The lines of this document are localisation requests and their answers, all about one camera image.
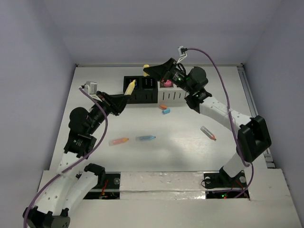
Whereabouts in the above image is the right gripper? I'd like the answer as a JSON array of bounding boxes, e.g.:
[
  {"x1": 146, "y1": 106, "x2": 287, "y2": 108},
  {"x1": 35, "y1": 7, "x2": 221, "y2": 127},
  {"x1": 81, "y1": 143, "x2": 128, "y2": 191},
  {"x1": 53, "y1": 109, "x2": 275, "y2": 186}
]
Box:
[{"x1": 144, "y1": 57, "x2": 194, "y2": 94}]

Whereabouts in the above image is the pink glue stick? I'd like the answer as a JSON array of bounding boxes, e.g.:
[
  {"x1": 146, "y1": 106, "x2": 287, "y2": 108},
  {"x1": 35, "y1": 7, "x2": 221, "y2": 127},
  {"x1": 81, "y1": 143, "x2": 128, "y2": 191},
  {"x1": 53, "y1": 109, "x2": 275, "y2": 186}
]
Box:
[{"x1": 162, "y1": 80, "x2": 172, "y2": 88}]

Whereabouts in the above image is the yellow pencil-shaped pen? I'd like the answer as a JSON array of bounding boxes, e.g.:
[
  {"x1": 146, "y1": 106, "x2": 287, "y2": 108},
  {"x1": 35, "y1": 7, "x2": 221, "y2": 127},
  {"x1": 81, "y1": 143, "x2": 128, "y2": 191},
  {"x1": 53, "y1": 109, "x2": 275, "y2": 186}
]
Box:
[{"x1": 124, "y1": 80, "x2": 136, "y2": 95}]

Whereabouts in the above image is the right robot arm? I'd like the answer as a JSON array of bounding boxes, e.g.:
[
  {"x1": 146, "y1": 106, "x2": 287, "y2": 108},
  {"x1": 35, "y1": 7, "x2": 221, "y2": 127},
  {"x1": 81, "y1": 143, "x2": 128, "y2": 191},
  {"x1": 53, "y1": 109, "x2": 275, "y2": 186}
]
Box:
[{"x1": 143, "y1": 58, "x2": 272, "y2": 186}]

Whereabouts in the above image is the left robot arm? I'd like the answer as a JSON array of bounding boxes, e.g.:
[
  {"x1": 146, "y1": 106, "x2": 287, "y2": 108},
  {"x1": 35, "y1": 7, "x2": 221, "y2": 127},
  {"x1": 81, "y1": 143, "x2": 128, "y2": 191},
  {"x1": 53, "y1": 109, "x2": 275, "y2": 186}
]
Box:
[{"x1": 23, "y1": 91, "x2": 131, "y2": 228}]

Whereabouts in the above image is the black double container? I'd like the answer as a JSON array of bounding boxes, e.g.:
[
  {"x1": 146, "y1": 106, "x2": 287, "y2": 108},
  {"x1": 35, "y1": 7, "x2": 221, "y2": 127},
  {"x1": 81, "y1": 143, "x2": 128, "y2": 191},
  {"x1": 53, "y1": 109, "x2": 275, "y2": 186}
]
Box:
[{"x1": 123, "y1": 76, "x2": 158, "y2": 104}]

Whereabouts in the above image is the white double container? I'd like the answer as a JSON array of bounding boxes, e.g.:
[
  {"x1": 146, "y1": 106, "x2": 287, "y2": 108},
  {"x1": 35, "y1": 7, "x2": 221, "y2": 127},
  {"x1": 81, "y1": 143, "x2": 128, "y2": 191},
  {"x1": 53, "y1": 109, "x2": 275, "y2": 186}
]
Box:
[{"x1": 158, "y1": 82, "x2": 188, "y2": 105}]

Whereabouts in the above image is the blue pen cap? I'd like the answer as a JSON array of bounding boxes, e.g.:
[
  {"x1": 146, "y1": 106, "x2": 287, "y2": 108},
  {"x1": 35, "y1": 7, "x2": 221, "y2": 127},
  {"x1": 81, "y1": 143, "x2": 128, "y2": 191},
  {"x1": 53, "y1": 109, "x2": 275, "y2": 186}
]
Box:
[{"x1": 162, "y1": 108, "x2": 171, "y2": 114}]

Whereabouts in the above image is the orange pencil-shaped pen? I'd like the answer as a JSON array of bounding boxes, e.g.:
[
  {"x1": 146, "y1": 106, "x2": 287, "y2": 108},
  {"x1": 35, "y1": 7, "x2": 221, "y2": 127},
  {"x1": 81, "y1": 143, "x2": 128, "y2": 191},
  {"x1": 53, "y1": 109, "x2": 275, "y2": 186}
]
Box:
[{"x1": 109, "y1": 138, "x2": 129, "y2": 146}]

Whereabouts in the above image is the blue pencil-shaped pen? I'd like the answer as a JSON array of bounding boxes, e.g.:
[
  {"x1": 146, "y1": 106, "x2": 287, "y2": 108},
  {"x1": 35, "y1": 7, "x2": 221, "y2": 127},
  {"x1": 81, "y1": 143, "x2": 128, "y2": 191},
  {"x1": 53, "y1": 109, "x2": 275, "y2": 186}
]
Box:
[{"x1": 136, "y1": 135, "x2": 156, "y2": 141}]

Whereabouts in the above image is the grey pencil-shaped pen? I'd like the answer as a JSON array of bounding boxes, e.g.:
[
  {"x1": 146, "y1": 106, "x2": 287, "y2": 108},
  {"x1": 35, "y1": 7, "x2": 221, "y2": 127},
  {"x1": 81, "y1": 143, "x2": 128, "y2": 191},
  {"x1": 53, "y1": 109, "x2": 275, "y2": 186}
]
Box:
[{"x1": 200, "y1": 126, "x2": 217, "y2": 141}]

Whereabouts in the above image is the silver foil tape strip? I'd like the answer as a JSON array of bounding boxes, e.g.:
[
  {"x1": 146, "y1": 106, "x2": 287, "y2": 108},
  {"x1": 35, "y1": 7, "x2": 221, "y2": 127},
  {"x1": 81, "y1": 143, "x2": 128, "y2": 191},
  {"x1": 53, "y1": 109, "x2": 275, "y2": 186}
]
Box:
[{"x1": 119, "y1": 171, "x2": 206, "y2": 200}]

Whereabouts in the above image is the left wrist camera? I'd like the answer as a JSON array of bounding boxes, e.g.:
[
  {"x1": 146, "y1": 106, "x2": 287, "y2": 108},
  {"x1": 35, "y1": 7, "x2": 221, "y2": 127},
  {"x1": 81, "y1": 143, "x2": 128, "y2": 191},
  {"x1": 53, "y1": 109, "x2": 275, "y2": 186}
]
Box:
[{"x1": 80, "y1": 81, "x2": 97, "y2": 99}]

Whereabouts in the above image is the aluminium rail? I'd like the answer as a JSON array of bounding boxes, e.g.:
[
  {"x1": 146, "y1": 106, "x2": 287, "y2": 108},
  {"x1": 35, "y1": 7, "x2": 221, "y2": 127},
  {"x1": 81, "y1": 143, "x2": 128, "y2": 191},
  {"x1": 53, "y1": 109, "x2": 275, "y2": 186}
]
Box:
[{"x1": 237, "y1": 66, "x2": 276, "y2": 169}]

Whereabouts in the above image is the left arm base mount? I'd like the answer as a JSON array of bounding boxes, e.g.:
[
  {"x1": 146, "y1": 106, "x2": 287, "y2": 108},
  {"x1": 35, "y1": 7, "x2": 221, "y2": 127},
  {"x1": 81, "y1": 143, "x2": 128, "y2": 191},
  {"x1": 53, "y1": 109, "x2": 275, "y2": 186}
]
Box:
[{"x1": 84, "y1": 172, "x2": 121, "y2": 200}]

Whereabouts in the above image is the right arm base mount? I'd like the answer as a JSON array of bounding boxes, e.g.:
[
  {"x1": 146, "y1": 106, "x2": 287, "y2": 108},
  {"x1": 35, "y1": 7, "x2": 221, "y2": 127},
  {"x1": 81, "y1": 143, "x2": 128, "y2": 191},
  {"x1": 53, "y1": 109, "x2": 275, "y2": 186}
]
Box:
[{"x1": 201, "y1": 171, "x2": 249, "y2": 199}]

